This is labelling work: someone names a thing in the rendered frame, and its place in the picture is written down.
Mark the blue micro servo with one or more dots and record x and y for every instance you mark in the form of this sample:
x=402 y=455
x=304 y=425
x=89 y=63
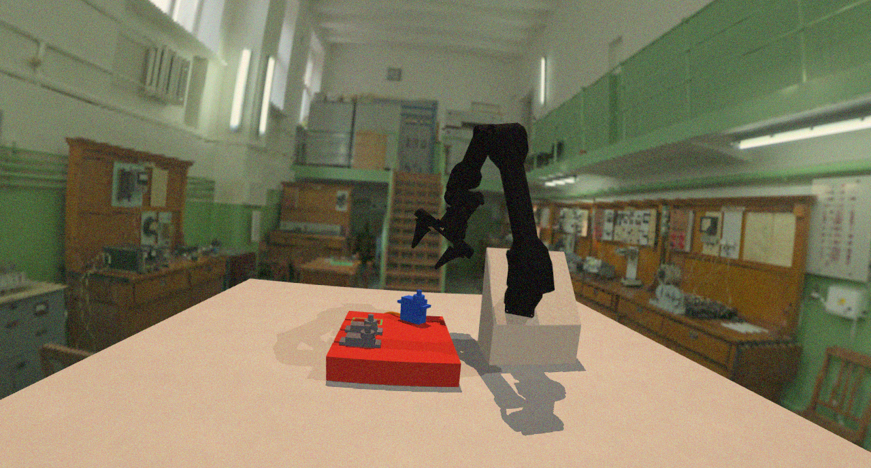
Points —
x=413 y=308

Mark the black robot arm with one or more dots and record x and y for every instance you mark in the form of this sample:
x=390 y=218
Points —
x=530 y=270

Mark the red flat plate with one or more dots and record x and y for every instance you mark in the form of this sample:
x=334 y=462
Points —
x=379 y=348

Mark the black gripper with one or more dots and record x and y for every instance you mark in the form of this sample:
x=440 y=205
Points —
x=452 y=222

